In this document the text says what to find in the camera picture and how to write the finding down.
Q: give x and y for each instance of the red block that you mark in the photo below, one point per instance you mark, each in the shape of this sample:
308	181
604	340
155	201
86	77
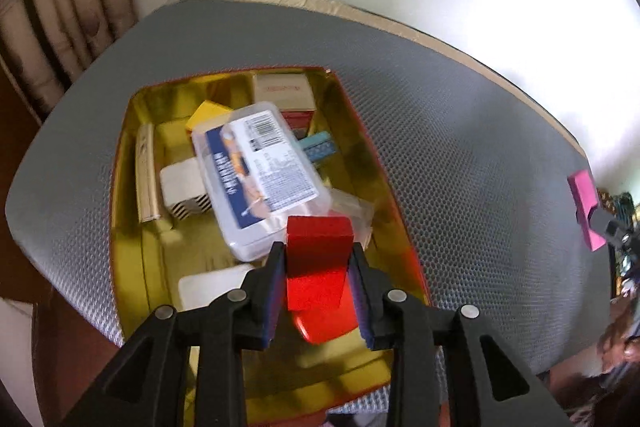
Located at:
315	257

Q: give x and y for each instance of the white charger cube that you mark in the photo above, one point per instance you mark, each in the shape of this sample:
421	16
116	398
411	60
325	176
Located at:
210	287

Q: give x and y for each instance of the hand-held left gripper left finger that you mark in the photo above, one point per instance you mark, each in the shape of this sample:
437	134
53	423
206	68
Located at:
275	302

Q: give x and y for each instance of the small blue patterned box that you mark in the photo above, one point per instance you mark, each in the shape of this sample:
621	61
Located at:
320	148

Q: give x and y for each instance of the clear case pink contents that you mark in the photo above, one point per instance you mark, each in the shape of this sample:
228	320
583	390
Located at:
352	209

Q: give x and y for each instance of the red tin box gold interior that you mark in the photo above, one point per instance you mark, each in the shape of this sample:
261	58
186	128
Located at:
150	257

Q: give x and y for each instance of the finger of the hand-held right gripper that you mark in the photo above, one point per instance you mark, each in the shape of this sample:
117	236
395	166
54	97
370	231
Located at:
617	232

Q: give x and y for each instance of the small red patterned tin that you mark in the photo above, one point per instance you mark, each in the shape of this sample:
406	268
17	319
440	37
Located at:
325	327

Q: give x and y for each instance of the white cube box striped side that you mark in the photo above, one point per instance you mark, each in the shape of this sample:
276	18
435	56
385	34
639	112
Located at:
180	182

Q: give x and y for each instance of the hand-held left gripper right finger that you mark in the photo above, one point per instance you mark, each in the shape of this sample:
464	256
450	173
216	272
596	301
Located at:
362	307

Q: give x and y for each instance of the grey mesh table mat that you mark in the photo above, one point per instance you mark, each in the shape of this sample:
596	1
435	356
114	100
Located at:
450	157

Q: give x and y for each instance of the pink block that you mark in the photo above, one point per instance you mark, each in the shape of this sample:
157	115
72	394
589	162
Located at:
582	197

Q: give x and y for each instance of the beige patterned curtain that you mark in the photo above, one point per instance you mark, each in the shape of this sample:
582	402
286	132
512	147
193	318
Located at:
65	7

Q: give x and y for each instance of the thin beige box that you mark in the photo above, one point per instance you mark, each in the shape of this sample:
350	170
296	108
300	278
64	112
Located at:
147	177

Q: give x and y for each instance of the beige box pink side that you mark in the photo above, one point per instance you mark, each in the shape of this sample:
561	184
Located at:
282	92

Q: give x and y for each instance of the yellow block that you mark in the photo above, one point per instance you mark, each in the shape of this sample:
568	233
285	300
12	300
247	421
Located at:
206	114

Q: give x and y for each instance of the clear plastic box white label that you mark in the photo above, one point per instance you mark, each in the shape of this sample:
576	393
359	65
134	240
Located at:
260	177

